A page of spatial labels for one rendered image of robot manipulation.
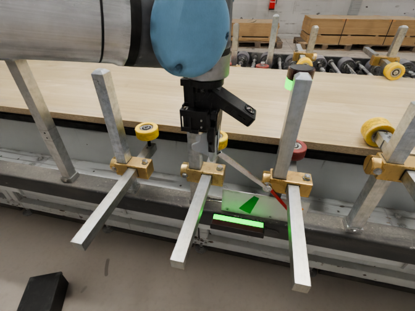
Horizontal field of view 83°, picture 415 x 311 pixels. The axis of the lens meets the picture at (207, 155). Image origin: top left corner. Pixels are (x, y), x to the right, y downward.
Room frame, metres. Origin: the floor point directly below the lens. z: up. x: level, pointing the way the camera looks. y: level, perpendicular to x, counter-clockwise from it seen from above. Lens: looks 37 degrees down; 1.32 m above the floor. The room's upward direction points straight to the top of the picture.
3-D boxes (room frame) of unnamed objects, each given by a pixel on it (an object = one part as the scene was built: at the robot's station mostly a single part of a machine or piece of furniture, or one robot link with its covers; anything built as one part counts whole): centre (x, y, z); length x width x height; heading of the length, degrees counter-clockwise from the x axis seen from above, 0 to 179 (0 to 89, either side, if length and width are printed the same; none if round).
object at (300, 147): (0.61, -0.27, 0.85); 0.08 x 0.08 x 0.11
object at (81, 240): (0.53, 0.26, 0.81); 0.43 x 0.03 x 0.04; 167
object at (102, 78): (0.62, 0.28, 0.90); 0.03 x 0.03 x 0.48; 77
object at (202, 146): (0.46, 0.01, 1.00); 0.06 x 0.03 x 0.09; 77
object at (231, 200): (0.49, -0.17, 0.75); 0.26 x 0.01 x 0.10; 77
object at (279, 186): (0.50, -0.23, 0.85); 0.13 x 0.06 x 0.05; 77
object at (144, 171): (0.61, 0.26, 0.81); 0.13 x 0.06 x 0.05; 77
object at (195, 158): (0.56, 0.04, 0.90); 0.03 x 0.03 x 0.48; 77
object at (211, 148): (0.45, -0.01, 1.04); 0.05 x 0.02 x 0.09; 167
